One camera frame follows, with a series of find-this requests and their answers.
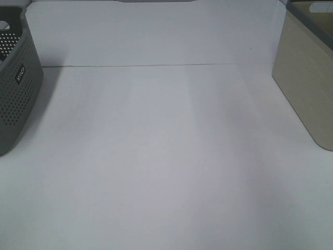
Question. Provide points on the beige storage bin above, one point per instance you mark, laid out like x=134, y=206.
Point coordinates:
x=303, y=68

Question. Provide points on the grey perforated laundry basket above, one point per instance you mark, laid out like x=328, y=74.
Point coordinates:
x=21, y=75

